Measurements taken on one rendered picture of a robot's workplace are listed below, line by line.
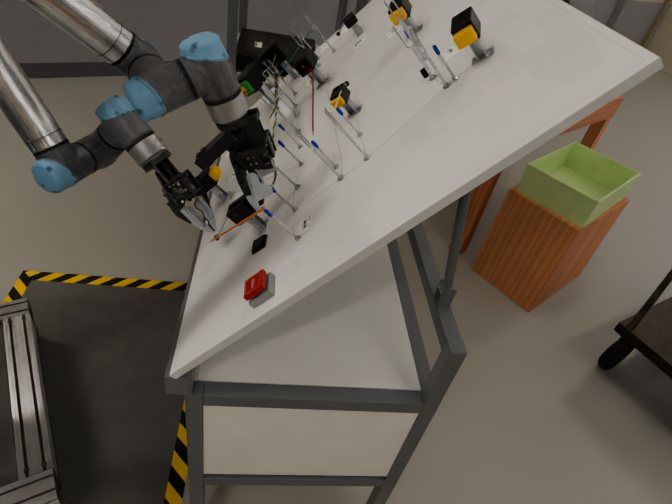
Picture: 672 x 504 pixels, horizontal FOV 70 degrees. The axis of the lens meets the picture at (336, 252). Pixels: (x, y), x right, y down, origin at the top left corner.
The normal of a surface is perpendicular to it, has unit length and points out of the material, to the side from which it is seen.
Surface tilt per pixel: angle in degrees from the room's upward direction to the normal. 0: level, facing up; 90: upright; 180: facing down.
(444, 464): 0
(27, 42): 90
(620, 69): 49
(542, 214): 90
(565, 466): 0
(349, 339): 0
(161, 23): 90
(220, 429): 90
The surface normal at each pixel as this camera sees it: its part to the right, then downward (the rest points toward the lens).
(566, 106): -0.63, -0.57
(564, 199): -0.73, 0.33
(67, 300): 0.17, -0.76
